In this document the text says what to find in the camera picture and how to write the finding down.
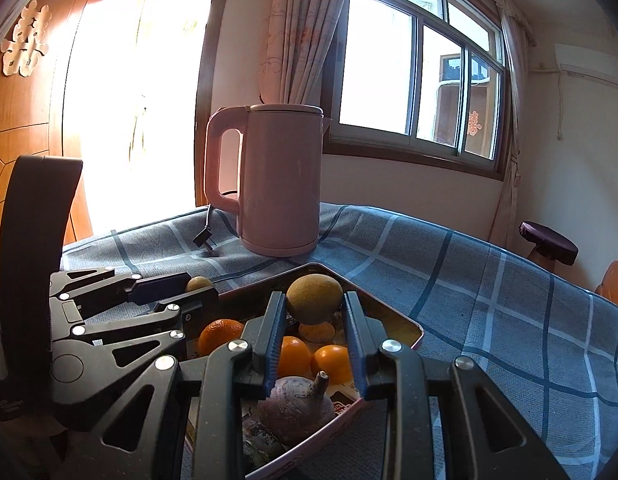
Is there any blue plaid tablecloth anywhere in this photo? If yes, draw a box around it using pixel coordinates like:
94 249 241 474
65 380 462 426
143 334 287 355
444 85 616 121
61 201 618 480

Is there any purple cushioned stool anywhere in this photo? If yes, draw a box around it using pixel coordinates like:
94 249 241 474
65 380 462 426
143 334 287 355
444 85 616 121
519 221 579 273

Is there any black kettle power plug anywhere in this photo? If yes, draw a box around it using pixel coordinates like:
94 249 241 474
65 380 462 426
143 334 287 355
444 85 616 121
193 204 225 257

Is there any white wall cord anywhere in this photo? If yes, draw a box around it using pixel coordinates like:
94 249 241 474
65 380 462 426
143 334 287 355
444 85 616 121
556 70 566 142

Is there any white paper door decoration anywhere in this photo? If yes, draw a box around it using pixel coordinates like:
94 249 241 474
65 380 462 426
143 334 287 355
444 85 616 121
1 4 50 77

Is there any printed paper leaflet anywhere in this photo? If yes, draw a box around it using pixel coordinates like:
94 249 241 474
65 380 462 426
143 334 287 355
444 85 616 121
329 382 362 416

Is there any wooden door frame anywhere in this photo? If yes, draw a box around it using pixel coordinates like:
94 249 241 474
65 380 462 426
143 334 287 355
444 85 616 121
91 0 235 208

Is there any pink electric kettle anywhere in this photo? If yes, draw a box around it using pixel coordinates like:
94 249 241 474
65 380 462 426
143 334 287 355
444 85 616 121
205 103 332 257

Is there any brown leather chair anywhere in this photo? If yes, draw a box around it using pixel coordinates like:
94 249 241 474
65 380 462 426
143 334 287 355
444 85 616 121
595 256 618 297

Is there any pink metal tin box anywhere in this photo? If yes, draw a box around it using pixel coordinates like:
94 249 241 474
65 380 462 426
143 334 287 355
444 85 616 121
181 262 424 480

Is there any small orange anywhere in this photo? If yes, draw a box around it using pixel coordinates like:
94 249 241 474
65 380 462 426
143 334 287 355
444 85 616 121
276 336 312 381
310 344 353 386

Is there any wooden door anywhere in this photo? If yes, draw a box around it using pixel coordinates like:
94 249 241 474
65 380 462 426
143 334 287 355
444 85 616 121
0 0 97 291

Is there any pink patterned curtain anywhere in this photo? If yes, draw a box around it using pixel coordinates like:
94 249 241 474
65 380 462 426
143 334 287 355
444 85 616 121
256 0 357 106

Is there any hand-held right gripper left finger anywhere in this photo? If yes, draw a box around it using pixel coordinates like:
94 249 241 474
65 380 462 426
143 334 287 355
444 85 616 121
54 290 288 480

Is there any wood framed sliding window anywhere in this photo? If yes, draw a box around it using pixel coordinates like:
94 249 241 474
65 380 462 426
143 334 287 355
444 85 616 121
321 0 510 181

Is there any purple round root vegetable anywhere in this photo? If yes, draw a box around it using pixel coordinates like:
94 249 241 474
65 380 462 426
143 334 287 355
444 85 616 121
258 371 336 446

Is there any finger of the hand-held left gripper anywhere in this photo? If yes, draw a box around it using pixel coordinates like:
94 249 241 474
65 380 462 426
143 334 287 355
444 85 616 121
74 290 221 386
50 267 192 313

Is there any large orange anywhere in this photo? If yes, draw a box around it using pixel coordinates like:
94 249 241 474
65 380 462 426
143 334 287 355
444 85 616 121
198 319 246 358

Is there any white wall air conditioner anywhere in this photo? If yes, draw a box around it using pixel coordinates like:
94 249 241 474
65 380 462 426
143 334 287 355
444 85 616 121
553 43 618 86

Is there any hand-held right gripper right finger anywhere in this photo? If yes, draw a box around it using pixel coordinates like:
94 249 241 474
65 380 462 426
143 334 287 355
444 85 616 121
342 290 570 480

